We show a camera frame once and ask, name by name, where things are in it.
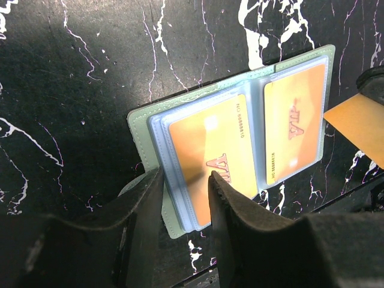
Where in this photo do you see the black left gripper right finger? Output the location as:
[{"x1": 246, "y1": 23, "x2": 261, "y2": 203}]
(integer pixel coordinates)
[{"x1": 208, "y1": 172, "x2": 383, "y2": 287}]

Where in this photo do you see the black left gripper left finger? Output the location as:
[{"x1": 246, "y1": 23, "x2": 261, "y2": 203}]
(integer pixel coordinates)
[{"x1": 1, "y1": 168, "x2": 164, "y2": 287}]

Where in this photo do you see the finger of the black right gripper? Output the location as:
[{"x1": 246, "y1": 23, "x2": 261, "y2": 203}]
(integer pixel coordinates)
[{"x1": 356, "y1": 65, "x2": 384, "y2": 105}]

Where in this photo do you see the brown gold credit card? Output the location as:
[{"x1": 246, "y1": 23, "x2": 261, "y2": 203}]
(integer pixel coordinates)
[{"x1": 323, "y1": 94, "x2": 383, "y2": 169}]

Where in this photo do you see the orange VIP credit card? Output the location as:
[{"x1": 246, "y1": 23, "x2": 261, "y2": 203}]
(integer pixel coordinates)
[{"x1": 169, "y1": 94, "x2": 258, "y2": 228}]

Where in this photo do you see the mint green card holder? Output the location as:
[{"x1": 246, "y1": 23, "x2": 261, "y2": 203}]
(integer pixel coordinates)
[{"x1": 127, "y1": 44, "x2": 335, "y2": 239}]

